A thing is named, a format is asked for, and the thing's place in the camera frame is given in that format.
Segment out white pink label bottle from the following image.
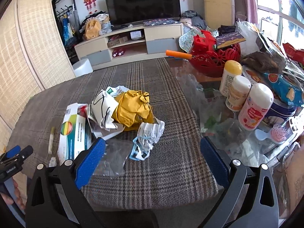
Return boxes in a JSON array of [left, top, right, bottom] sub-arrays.
[[238, 83, 274, 131]]

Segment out dark blue book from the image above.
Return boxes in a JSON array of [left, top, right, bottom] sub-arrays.
[[216, 31, 246, 49]]

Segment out black coat rack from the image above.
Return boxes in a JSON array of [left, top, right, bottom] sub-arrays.
[[51, 0, 79, 55]]

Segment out clear plastic bag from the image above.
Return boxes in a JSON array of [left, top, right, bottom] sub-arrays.
[[93, 139, 133, 178]]

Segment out yellow paper bag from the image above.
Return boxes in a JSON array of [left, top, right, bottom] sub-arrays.
[[112, 90, 155, 131]]

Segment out red plastic basket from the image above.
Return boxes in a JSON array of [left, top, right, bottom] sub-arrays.
[[189, 31, 241, 78]]

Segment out black television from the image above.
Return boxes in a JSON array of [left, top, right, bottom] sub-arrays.
[[105, 0, 181, 26]]

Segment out yellow plush backpack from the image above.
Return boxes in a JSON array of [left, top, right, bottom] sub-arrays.
[[84, 19, 101, 40]]

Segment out small white tube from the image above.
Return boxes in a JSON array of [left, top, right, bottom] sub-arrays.
[[48, 127, 55, 155]]

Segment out orange handle tool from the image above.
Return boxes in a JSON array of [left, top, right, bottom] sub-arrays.
[[165, 50, 192, 60]]

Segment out white black-lined paper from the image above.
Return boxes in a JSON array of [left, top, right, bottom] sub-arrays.
[[86, 90, 125, 141]]

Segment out white medicine box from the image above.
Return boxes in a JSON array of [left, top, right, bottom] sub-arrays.
[[57, 103, 92, 164]]

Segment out woven folding screen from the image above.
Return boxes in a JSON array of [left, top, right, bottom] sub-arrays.
[[1, 0, 75, 152]]

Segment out cardboard box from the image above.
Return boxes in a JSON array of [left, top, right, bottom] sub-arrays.
[[203, 0, 235, 29]]

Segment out beige grey TV cabinet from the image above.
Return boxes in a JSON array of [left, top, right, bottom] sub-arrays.
[[75, 23, 183, 70]]

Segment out floral green cloth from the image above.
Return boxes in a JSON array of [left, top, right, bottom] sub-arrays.
[[178, 28, 205, 53]]

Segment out white receipt paper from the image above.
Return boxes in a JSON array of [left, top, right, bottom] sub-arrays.
[[137, 118, 165, 146]]

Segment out light blue face mask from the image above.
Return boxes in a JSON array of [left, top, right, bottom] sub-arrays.
[[129, 136, 153, 161]]

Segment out pink curtain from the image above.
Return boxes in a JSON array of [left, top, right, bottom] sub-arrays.
[[238, 0, 259, 25]]

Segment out pink blue hairbrush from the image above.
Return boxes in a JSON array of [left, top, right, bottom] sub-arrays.
[[255, 123, 287, 145]]

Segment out person's left hand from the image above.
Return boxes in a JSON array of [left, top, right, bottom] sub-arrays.
[[1, 178, 25, 210]]

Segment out red slippers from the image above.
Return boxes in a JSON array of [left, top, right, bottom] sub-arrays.
[[112, 48, 125, 58]]

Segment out blue snack packet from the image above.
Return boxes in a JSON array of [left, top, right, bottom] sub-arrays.
[[263, 73, 303, 107]]

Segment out yellow cap white bottle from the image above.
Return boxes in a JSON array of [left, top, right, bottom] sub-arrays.
[[219, 60, 242, 97]]

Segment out white cap orange label bottle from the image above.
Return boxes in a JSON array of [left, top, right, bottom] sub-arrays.
[[225, 75, 251, 112]]

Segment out red snack bag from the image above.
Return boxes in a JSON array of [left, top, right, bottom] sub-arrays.
[[282, 43, 304, 65]]

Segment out grey plaid tablecloth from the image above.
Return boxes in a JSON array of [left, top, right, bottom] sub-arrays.
[[7, 58, 218, 209]]

